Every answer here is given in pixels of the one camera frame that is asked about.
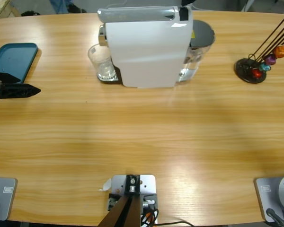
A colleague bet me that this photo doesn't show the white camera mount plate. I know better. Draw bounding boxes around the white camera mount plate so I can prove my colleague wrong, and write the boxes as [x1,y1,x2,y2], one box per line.
[108,174,158,224]

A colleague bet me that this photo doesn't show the clear drinking glass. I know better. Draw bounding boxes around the clear drinking glass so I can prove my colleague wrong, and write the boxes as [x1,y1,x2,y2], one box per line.
[87,44,116,81]

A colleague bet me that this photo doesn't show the orange coffee capsule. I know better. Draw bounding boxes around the orange coffee capsule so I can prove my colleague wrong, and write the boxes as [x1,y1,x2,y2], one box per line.
[274,45,284,59]

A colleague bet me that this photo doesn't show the teal plastic tray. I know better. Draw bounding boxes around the teal plastic tray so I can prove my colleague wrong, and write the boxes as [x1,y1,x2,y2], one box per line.
[0,43,39,93]

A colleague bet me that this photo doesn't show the black capsule holder with rods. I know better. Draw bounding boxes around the black capsule holder with rods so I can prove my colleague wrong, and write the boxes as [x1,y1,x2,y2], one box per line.
[234,15,284,84]

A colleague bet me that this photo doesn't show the black cable at mount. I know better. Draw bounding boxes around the black cable at mount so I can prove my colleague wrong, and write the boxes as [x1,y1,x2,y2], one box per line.
[156,221,196,227]

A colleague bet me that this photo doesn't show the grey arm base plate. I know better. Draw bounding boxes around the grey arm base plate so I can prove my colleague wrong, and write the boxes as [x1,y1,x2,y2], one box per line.
[254,174,284,223]
[0,177,18,221]

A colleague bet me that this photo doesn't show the black base cable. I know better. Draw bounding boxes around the black base cable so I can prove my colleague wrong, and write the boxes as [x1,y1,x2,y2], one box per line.
[266,208,284,227]

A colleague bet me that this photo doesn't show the white capsule coffee machine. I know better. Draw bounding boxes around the white capsule coffee machine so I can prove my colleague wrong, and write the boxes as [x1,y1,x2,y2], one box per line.
[96,5,216,90]

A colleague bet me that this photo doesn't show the teal coffee capsule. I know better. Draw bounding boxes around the teal coffee capsule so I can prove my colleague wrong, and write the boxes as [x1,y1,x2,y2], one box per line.
[259,62,272,72]

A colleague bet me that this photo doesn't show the white paper scrap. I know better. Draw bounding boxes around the white paper scrap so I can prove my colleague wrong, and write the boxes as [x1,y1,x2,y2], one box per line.
[98,178,112,192]

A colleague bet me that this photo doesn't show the white chair leg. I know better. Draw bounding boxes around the white chair leg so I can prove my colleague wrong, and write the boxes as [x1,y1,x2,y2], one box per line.
[241,0,256,12]

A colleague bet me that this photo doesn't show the purple coffee capsule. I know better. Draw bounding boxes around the purple coffee capsule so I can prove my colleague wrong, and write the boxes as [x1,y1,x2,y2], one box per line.
[264,54,277,66]

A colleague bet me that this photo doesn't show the person in blue jeans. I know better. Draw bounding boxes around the person in blue jeans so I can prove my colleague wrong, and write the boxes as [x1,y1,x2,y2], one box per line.
[49,0,70,14]

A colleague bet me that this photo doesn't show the black object on floor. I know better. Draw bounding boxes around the black object on floor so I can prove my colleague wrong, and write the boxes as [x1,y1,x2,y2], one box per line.
[20,10,41,17]

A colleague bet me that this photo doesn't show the dark camera mount post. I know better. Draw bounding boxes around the dark camera mount post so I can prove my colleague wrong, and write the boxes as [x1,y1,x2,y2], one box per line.
[97,174,142,227]

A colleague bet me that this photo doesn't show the black shoe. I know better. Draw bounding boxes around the black shoe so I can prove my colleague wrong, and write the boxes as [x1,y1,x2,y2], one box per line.
[68,3,87,14]

